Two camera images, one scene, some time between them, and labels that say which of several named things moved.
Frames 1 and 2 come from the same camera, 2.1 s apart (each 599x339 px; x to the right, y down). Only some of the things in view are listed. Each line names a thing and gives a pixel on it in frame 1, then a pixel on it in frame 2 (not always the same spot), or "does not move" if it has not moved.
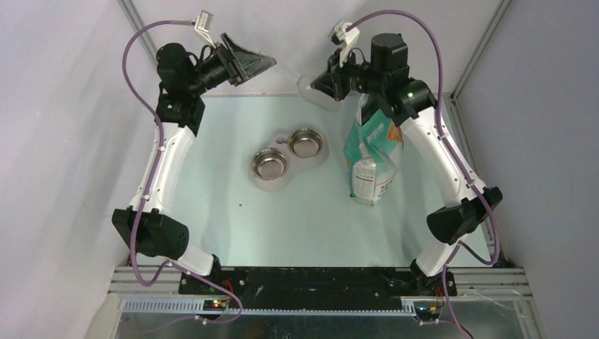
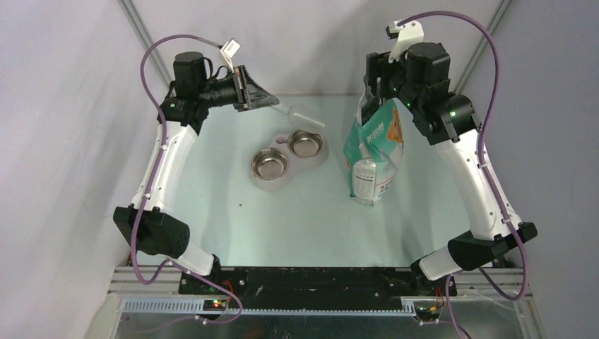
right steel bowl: x=305 y=143 does not move
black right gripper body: x=351 y=76 -> x=391 y=76
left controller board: x=215 y=305 does not move
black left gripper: x=241 y=64 -> x=248 y=94
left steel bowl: x=269 y=164 does not move
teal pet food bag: x=373 y=152 does not move
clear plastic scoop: x=316 y=97 -> x=285 y=109
